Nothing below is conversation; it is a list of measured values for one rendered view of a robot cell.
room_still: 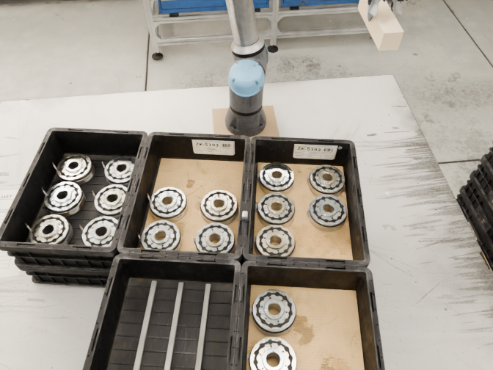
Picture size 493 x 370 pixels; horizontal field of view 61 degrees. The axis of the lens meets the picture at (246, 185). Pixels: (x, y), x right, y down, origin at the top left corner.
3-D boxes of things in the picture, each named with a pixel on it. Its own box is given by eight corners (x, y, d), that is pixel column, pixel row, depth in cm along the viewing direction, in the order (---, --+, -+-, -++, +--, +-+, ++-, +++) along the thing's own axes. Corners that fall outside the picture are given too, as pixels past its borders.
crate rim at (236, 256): (150, 136, 124) (149, 131, 122) (250, 141, 123) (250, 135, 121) (117, 257, 100) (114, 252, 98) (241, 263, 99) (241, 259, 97)
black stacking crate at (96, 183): (63, 153, 132) (50, 128, 123) (155, 158, 131) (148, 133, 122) (14, 267, 108) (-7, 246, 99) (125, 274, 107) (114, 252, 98)
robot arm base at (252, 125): (221, 111, 156) (221, 89, 148) (261, 106, 158) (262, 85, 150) (228, 139, 147) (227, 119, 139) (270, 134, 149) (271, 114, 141)
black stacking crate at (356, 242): (251, 162, 130) (251, 137, 121) (345, 167, 129) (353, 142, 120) (243, 280, 106) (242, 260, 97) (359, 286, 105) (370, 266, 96)
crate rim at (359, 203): (251, 141, 123) (251, 135, 121) (353, 145, 122) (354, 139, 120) (241, 263, 99) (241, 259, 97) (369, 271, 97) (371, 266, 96)
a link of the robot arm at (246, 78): (226, 111, 142) (225, 79, 131) (232, 86, 150) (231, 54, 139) (261, 115, 141) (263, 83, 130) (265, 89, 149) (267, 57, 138)
